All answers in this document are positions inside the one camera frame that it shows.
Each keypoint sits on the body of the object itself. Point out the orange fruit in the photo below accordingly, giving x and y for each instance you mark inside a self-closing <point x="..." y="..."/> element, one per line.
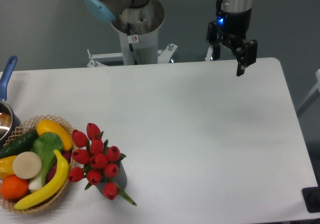
<point x="14" y="187"/>

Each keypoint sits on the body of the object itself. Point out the grey ribbed vase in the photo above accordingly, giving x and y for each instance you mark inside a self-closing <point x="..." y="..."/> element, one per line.
<point x="120" y="179"/>

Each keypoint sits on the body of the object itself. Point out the beige round disc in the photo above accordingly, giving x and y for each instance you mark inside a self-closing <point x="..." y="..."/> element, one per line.
<point x="27" y="165"/>

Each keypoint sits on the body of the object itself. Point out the red vegetable in basket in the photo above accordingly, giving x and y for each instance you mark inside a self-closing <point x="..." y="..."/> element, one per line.
<point x="67" y="155"/>

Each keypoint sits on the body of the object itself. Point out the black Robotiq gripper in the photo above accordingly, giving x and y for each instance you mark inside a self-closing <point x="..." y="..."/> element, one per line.
<point x="230" y="29"/>

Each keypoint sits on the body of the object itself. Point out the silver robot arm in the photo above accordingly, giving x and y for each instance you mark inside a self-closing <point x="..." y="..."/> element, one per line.
<point x="233" y="6"/>

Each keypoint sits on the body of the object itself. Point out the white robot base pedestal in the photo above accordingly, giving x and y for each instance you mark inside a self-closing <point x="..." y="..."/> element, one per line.
<point x="138" y="30"/>

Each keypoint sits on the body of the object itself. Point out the black device at table edge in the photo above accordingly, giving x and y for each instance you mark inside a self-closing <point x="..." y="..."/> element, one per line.
<point x="311" y="199"/>

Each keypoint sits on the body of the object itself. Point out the white frame at right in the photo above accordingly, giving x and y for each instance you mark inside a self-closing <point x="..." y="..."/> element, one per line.
<point x="310" y="97"/>

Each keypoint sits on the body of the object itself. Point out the green cucumber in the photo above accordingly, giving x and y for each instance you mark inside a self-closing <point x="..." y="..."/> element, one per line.
<point x="20" y="144"/>

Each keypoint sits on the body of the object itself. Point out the yellow bell pepper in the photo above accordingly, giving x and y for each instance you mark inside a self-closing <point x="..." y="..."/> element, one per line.
<point x="6" y="166"/>

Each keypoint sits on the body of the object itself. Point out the blue handled saucepan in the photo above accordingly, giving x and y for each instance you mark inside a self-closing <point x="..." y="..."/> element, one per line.
<point x="9" y="121"/>

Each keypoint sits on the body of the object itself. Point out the red tulip bouquet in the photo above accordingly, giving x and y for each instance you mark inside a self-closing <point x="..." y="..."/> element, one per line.
<point x="99" y="162"/>

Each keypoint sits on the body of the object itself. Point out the yellow banana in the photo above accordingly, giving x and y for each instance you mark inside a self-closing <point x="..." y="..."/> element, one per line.
<point x="50" y="189"/>

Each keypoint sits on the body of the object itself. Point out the woven wicker basket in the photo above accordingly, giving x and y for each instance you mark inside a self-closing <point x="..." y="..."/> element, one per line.
<point x="24" y="127"/>

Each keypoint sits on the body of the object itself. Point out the green bok choy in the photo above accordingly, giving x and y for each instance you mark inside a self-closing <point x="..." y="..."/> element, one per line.
<point x="44" y="147"/>

